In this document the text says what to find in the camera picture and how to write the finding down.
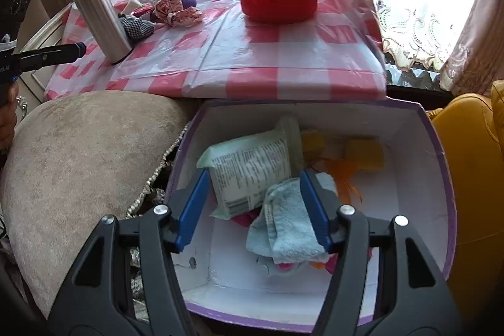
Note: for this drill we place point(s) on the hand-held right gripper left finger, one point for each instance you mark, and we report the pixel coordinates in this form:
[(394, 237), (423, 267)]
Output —
[(193, 210)]

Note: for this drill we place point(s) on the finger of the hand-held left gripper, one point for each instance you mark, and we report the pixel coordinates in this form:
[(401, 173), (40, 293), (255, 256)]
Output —
[(51, 54)]

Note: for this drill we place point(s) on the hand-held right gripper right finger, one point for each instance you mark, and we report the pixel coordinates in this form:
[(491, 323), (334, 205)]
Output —
[(315, 210)]

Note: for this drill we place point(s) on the light blue towel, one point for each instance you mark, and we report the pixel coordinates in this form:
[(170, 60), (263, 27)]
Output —
[(287, 225)]

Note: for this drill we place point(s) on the orange plastic bag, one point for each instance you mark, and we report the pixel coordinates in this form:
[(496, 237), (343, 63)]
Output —
[(340, 178)]

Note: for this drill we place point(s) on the magenta knitted sock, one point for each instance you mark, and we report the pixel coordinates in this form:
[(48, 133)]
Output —
[(248, 218), (291, 266)]

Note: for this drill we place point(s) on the yellow sponge with hole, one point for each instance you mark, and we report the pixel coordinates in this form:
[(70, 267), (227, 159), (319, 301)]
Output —
[(313, 143)]

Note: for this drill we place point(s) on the green wet wipes packet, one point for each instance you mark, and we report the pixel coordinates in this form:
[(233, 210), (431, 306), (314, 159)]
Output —
[(248, 170)]

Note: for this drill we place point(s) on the yellow sponge block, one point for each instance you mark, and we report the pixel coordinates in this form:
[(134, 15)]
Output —
[(364, 155)]

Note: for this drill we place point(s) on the purple white cardboard box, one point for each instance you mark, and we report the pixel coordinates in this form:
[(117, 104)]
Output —
[(413, 170)]

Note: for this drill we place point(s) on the person's left hand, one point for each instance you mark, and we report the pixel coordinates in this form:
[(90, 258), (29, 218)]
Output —
[(7, 123)]

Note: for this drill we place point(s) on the cream carved dresser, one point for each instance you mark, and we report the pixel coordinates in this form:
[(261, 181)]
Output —
[(37, 44)]

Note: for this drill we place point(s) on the stainless steel thermos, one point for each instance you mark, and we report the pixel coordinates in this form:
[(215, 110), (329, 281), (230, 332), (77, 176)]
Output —
[(100, 13)]

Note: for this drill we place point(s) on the black white checked pouch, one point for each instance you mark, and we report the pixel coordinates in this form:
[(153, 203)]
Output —
[(138, 28)]

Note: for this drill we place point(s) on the beige upholstered chair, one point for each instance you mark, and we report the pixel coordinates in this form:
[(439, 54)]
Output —
[(78, 170)]

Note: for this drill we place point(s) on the white red floral cloth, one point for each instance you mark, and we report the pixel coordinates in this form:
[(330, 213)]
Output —
[(161, 5)]

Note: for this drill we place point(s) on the pink checked plastic tablecloth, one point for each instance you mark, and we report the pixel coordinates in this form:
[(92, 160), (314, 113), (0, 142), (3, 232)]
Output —
[(244, 60)]

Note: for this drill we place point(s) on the yellow leather sofa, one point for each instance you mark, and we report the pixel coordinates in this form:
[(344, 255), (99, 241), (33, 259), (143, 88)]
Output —
[(472, 170)]

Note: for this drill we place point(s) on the white lace curtain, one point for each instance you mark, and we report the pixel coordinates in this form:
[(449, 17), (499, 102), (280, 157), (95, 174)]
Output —
[(413, 37)]

